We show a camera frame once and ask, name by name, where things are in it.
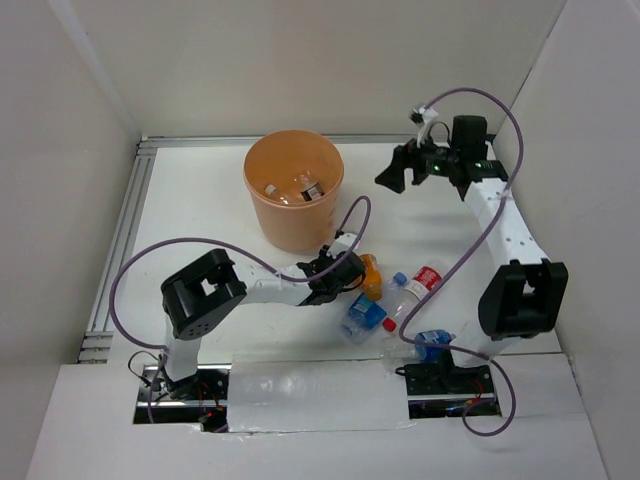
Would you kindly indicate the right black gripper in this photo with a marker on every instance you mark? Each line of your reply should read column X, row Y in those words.
column 407, row 156

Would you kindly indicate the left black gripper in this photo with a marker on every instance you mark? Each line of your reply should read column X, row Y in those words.
column 322, row 257

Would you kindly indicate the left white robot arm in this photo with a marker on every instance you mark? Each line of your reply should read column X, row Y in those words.
column 199, row 297

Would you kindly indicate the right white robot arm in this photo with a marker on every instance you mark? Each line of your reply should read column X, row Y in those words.
column 523, row 298

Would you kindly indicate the clear bottle in bin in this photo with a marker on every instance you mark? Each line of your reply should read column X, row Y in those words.
column 276, row 194

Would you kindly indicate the orange plastic bin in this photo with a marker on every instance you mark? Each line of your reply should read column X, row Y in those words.
column 294, row 177

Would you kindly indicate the crushed bottle blue label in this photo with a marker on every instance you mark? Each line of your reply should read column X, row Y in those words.
column 362, row 318

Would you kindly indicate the orange juice bottle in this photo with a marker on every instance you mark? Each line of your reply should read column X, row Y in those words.
column 371, row 286

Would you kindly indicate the clear bottle blue cap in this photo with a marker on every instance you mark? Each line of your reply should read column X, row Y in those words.
column 392, row 289

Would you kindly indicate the blue label bottle near base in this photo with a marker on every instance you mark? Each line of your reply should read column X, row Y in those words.
column 396, row 352

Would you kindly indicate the clear bottle red label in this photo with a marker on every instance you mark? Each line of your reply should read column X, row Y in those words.
column 416, row 288

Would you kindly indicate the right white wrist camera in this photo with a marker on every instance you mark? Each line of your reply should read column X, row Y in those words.
column 423, row 117

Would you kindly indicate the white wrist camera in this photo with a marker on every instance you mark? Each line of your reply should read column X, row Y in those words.
column 342, row 242
column 423, row 117

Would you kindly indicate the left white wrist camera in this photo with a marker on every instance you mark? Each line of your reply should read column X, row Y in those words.
column 342, row 242

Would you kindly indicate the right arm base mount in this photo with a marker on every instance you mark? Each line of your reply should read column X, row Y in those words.
column 441, row 389

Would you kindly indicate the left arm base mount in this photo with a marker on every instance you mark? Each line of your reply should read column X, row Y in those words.
column 201, row 401

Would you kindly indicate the aluminium frame rail left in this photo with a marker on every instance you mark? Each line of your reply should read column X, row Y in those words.
column 99, row 333

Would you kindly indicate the aluminium frame rail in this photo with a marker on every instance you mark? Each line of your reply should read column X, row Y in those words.
column 295, row 136
column 99, row 333

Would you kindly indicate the aluminium frame rail back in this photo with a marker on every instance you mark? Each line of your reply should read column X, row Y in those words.
column 295, row 136

